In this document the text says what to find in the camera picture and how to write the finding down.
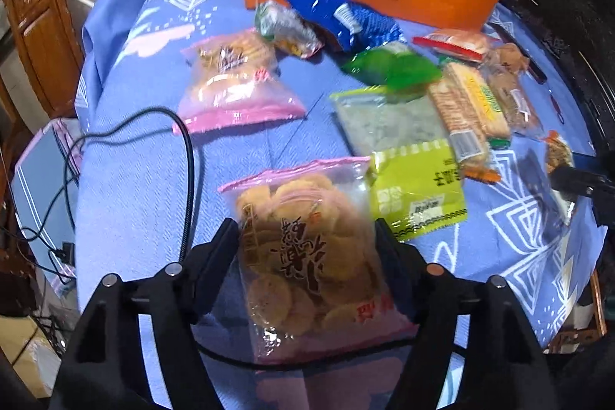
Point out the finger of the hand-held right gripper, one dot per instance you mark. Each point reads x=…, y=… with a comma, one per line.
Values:
x=588, y=158
x=576, y=180

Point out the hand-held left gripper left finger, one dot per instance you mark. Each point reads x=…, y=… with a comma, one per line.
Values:
x=216, y=261

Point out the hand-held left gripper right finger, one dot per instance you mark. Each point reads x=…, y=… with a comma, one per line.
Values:
x=399, y=261

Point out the small red-edged snack packet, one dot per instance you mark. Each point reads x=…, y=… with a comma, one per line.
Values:
x=557, y=150

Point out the pink-edged round cracker bag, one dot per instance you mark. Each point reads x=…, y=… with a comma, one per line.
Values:
x=298, y=246
x=235, y=78

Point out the yellow-green snack packet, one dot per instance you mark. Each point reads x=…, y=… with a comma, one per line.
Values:
x=413, y=194

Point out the brown pastry packet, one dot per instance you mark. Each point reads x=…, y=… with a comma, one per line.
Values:
x=516, y=102
x=509, y=54

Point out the black smartphone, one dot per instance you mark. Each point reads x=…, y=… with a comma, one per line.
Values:
x=539, y=73

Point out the blue printed tablecloth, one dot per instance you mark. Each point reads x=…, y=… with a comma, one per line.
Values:
x=144, y=179

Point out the long cracker packet green label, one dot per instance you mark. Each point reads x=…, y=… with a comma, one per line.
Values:
x=466, y=107

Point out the black plug adapter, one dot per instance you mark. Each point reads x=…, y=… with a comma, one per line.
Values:
x=65, y=251

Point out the red-edged clear cracker bag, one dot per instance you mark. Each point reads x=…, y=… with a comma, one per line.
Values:
x=456, y=42

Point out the folded blue cloth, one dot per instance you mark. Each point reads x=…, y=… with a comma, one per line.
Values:
x=38, y=179

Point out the green translucent snack packet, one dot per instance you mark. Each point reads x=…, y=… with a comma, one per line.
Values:
x=394, y=64

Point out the small green-white snack packet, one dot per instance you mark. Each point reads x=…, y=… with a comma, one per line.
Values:
x=283, y=28

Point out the blue snack packet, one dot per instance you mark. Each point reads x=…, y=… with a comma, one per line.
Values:
x=326, y=13

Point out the carved wooden chair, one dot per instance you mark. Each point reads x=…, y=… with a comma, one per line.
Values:
x=38, y=21

